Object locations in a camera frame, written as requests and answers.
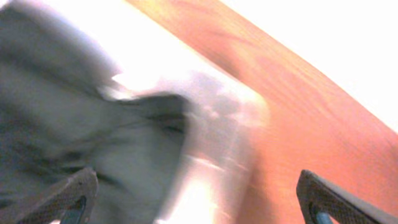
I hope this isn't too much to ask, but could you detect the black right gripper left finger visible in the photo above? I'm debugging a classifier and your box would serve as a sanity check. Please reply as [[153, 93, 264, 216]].
[[1, 167, 98, 224]]

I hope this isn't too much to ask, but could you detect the clear plastic storage bin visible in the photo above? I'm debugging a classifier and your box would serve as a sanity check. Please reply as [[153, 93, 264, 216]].
[[77, 0, 271, 224]]

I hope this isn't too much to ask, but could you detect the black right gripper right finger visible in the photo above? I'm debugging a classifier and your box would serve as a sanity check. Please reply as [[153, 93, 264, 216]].
[[296, 170, 397, 224]]

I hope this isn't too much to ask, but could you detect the black garment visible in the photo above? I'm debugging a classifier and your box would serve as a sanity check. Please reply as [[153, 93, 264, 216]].
[[1, 6, 186, 223]]

